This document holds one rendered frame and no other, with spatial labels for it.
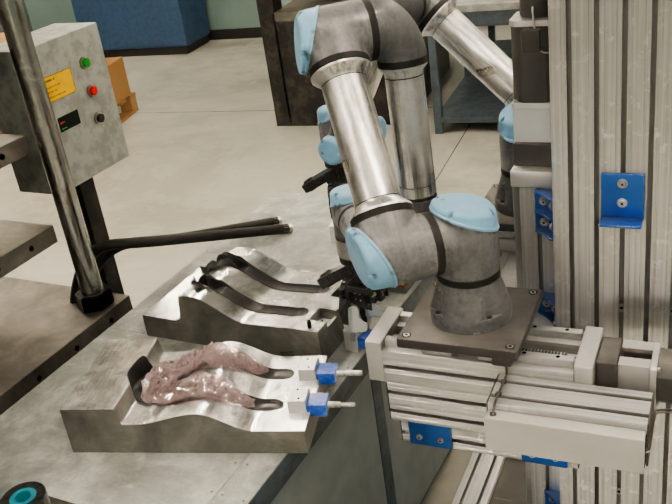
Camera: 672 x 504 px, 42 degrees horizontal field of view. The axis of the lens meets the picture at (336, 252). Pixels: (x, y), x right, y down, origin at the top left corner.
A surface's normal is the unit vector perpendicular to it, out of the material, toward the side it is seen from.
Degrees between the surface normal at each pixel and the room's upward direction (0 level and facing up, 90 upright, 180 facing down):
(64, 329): 0
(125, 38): 90
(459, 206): 7
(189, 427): 90
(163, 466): 0
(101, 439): 90
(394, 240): 51
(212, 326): 90
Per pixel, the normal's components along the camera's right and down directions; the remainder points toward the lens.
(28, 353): -0.13, -0.89
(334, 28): 0.11, -0.23
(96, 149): 0.89, 0.10
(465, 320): -0.30, 0.17
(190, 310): -0.44, 0.45
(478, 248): 0.28, 0.40
